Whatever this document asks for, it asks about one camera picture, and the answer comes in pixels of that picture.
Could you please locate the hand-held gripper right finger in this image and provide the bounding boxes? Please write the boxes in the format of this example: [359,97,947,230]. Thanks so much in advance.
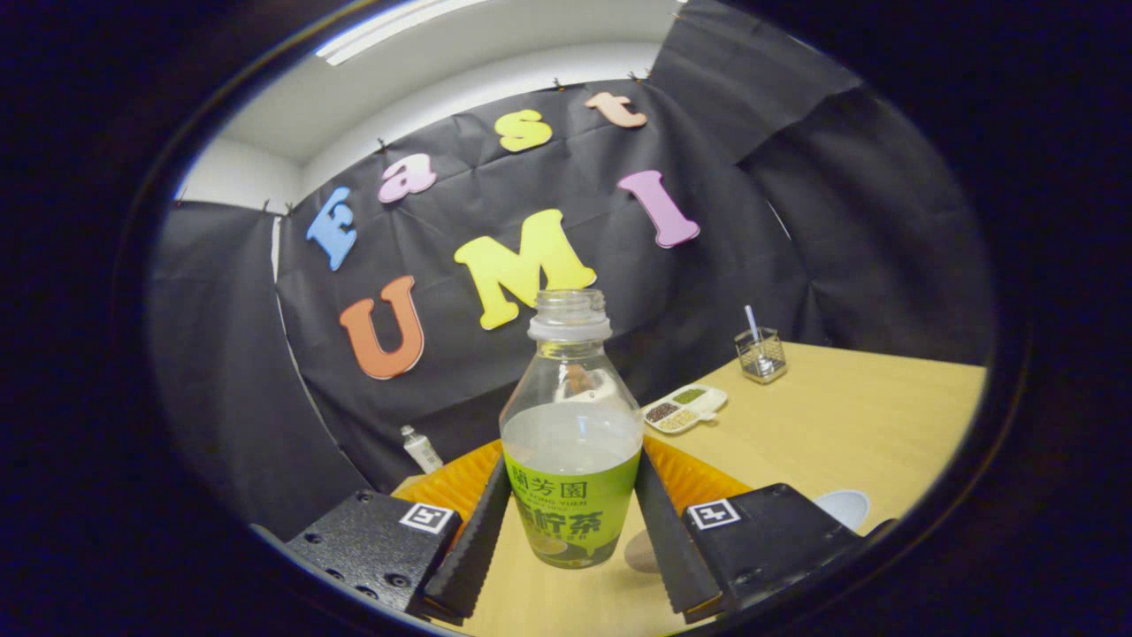
[635,440,899,623]

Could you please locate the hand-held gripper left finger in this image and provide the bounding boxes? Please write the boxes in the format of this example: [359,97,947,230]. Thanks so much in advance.
[283,440,514,625]

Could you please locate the round brown coaster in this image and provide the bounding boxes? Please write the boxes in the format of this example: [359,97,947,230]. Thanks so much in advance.
[623,529,660,574]

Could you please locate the green label juice bottle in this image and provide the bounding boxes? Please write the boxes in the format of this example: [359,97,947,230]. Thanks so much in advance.
[498,289,645,570]

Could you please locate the pale grey cup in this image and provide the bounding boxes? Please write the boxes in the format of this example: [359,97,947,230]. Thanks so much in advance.
[812,489,871,532]

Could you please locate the white and green bottle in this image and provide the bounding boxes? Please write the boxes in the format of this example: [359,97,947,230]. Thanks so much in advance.
[400,425,445,474]

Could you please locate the divided white snack tray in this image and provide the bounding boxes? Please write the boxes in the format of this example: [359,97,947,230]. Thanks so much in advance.
[643,385,729,435]

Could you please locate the wooden table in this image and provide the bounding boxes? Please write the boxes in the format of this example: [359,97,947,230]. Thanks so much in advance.
[394,341,987,637]

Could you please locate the clear glass holder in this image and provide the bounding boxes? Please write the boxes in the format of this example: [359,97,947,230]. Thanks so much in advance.
[734,327,789,385]

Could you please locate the black backdrop cloth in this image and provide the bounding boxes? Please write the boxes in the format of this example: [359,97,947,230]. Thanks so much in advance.
[146,0,996,541]

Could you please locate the long ceiling light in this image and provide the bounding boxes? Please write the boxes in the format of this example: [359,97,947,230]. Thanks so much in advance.
[316,0,487,67]

